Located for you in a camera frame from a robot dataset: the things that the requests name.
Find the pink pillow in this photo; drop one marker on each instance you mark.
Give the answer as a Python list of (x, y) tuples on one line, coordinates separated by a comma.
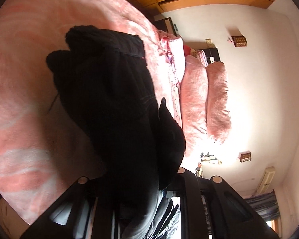
[(194, 99)]

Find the wall light switch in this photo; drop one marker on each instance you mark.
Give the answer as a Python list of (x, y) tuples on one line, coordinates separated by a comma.
[(208, 42)]

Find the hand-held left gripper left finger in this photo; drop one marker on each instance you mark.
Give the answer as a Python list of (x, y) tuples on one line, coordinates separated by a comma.
[(74, 199)]

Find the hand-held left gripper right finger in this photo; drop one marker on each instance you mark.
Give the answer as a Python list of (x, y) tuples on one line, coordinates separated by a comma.
[(190, 196)]

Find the wooden wall lamp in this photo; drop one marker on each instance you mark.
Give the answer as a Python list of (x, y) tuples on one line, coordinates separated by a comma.
[(239, 41), (245, 156)]

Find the patterned window curtain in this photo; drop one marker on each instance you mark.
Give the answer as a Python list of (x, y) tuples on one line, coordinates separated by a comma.
[(264, 205)]

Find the cluttered bedside table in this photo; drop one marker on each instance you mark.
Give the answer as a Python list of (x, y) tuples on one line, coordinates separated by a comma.
[(206, 158)]

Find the pink folded quilt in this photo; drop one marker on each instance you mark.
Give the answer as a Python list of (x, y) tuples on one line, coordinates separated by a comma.
[(218, 102)]

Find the pink printed bed blanket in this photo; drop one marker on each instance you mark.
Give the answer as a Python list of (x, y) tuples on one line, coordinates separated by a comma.
[(27, 92)]

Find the black headboard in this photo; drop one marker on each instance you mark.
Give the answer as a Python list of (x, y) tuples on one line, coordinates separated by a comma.
[(213, 52)]

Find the person's grey clothing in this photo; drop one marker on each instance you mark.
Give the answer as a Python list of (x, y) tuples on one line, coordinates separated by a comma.
[(147, 219)]

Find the pink knitted cloth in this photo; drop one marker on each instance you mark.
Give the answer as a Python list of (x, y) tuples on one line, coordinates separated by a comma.
[(175, 54)]

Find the white air conditioner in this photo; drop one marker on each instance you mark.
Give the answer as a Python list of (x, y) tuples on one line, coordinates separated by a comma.
[(266, 179)]

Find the black quilted pants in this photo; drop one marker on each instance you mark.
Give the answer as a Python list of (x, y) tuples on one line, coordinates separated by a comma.
[(109, 104)]

